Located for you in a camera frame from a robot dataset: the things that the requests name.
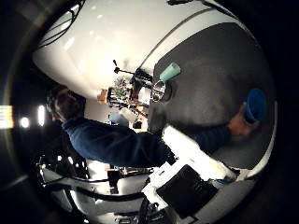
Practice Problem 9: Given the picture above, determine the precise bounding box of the blue plastic bowl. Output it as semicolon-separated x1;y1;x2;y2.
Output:
243;88;269;124

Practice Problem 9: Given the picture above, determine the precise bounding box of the teal green plastic cup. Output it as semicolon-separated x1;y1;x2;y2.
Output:
158;62;182;83

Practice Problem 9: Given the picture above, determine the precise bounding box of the dark grey table mat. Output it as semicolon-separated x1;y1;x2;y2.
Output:
147;21;277;171

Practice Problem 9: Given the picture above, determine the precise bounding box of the person in blue sweater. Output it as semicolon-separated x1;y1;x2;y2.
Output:
46;84;176;169

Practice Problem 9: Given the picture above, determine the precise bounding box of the green potted plant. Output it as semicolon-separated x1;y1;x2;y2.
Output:
113;77;129;99

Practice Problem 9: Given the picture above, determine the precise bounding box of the black camera tripod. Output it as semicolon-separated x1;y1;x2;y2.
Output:
111;59;154;86

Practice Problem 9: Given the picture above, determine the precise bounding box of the black cable bundle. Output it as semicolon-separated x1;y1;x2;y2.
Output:
36;0;87;50

